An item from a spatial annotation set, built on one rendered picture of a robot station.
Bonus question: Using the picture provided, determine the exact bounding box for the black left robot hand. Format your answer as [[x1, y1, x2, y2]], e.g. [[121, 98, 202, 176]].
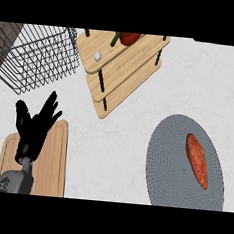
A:
[[10, 87, 65, 169]]

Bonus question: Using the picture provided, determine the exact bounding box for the wooden tiered shelf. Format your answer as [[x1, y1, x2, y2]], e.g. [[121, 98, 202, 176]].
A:
[[69, 28, 172, 125]]

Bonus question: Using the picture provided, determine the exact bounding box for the red bell pepper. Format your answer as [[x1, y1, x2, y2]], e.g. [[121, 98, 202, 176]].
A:
[[109, 31, 142, 51]]

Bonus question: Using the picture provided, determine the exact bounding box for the round grey placemat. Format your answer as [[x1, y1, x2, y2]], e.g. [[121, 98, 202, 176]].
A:
[[141, 111, 231, 213]]

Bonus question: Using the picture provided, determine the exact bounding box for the wooden cutting board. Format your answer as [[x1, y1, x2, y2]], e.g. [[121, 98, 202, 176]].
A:
[[0, 113, 72, 199]]

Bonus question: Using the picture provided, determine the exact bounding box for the white ball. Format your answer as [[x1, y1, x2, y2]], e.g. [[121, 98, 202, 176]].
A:
[[93, 51, 104, 61]]

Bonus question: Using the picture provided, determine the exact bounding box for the orange sweet potato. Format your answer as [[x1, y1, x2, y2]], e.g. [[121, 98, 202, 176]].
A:
[[181, 132, 214, 191]]

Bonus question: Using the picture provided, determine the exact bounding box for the black wire basket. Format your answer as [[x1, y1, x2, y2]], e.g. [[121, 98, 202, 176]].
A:
[[0, 21, 84, 100]]

